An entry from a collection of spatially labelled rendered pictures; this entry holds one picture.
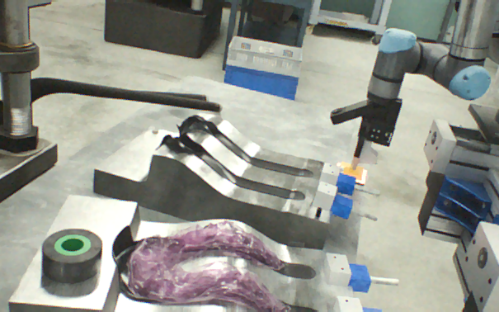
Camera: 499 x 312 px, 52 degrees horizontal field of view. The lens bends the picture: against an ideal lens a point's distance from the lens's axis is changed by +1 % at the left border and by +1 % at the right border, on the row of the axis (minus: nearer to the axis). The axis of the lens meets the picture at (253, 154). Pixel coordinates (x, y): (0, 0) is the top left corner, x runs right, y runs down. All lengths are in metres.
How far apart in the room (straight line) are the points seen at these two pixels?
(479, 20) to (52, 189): 0.94
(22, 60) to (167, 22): 3.74
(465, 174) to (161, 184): 0.71
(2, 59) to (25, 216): 0.35
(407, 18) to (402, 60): 6.33
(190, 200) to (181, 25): 3.92
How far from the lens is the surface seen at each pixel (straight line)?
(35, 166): 1.35
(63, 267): 0.74
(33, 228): 1.06
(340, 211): 1.04
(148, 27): 4.99
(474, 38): 1.16
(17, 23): 1.24
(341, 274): 0.90
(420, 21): 7.60
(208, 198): 1.04
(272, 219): 1.02
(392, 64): 1.23
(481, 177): 1.33
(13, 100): 1.30
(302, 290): 0.88
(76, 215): 0.89
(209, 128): 1.19
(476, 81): 1.17
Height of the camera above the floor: 1.41
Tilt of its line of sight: 26 degrees down
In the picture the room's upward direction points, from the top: 10 degrees clockwise
